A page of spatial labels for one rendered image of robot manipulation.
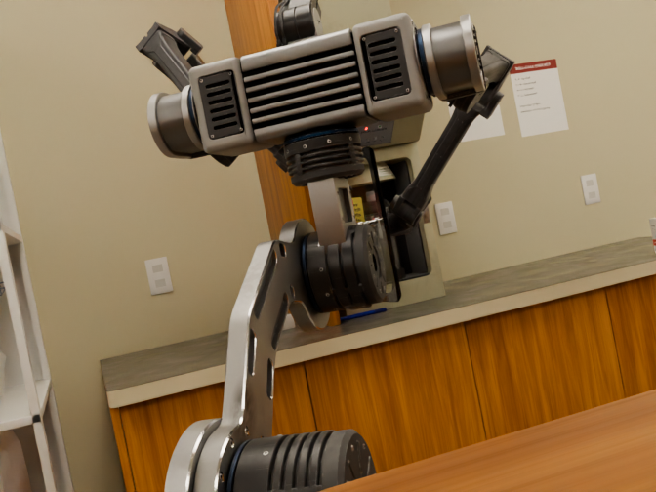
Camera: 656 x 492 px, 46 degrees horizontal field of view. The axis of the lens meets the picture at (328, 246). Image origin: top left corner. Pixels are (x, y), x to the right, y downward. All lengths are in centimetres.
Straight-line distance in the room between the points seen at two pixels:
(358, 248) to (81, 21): 160
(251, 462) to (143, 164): 177
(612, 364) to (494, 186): 91
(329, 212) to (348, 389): 77
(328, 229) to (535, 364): 104
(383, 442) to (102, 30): 155
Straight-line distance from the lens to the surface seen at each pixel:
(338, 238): 132
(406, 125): 229
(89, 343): 257
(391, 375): 203
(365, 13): 240
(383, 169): 235
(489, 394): 216
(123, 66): 265
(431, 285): 236
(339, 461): 90
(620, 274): 233
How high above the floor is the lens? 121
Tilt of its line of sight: 1 degrees down
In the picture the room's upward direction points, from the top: 11 degrees counter-clockwise
